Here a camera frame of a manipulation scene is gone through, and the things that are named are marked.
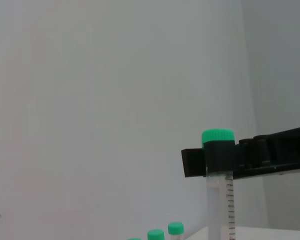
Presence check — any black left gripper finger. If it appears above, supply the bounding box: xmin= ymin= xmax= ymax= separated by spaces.
xmin=181 ymin=148 xmax=207 ymax=178
xmin=204 ymin=134 xmax=276 ymax=174

